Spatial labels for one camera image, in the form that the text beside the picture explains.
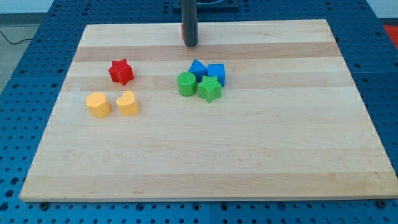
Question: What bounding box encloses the blue triangle block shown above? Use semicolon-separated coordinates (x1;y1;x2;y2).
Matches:
188;59;208;82

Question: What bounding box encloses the light wooden board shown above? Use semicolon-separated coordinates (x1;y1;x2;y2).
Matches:
19;19;397;202

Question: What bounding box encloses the yellow pentagon block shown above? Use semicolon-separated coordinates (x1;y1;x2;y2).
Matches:
86;92;111;118

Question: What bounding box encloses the green star block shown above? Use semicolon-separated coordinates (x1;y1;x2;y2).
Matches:
198;76;221;103

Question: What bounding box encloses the red star block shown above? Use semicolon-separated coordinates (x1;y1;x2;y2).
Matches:
108;58;134;85

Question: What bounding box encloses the black cable on floor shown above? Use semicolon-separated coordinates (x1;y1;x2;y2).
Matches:
0;30;33;45

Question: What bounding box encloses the yellow heart block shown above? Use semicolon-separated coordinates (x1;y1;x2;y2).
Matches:
116;90;139;116

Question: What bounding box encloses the red circle block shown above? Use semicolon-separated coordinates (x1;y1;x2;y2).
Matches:
181;23;185;41

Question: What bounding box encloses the green cylinder block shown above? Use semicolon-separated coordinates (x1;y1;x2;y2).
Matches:
177;72;197;96

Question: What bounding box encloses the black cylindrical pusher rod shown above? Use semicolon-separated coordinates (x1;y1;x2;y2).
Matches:
181;0;198;47

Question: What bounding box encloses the blue cube block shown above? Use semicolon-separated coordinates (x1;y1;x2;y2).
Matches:
208;63;226;87

